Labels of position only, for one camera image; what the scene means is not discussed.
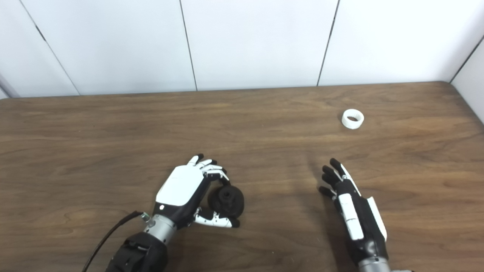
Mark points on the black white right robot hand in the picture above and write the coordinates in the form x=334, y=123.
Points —
x=351, y=217

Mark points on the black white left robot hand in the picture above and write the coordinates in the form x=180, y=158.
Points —
x=181, y=185

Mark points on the round black part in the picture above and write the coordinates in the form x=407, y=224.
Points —
x=228, y=200

